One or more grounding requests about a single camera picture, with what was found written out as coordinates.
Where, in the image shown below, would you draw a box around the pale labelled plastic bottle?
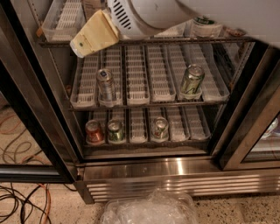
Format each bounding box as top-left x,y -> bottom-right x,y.
81,0 -> 107,20

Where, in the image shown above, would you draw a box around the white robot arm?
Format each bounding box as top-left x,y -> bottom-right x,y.
70,0 -> 280,58

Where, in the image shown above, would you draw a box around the shelf glide tray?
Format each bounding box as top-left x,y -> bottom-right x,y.
155,23 -> 186,38
146,45 -> 176,102
70,54 -> 100,109
185,44 -> 229,102
125,45 -> 150,105
42,0 -> 86,42

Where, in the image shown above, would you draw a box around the green white labelled bottle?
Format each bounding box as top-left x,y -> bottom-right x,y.
191,17 -> 222,38

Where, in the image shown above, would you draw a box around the stainless steel display fridge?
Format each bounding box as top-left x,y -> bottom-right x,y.
1,0 -> 279,204

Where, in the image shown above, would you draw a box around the red orange labelled bottle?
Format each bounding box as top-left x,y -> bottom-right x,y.
225,27 -> 246,38

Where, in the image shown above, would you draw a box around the right glass fridge door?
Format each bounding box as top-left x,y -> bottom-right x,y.
219,64 -> 280,172

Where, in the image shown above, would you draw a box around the silver blue can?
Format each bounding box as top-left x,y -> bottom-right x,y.
96,69 -> 116,102

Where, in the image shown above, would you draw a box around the dark green soda can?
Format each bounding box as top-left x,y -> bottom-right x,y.
108,119 -> 124,144

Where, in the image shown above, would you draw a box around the red soda can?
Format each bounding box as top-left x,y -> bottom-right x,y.
85,120 -> 104,144

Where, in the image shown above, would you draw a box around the green silver can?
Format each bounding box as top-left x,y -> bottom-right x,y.
180,64 -> 205,95

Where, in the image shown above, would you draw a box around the green red white can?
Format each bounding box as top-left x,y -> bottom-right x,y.
151,116 -> 169,140

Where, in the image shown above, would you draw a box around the clear crumpled plastic bag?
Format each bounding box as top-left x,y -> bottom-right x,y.
100,189 -> 199,224

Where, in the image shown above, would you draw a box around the top wire shelf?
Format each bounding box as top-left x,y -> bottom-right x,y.
38,35 -> 255,48

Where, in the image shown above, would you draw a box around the middle wire shelf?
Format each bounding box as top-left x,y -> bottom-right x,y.
68,98 -> 228,112

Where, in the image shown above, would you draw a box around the orange power cable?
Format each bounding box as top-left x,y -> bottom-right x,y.
38,183 -> 53,224

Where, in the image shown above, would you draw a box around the black floor cables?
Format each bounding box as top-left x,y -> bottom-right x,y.
0,182 -> 78,224

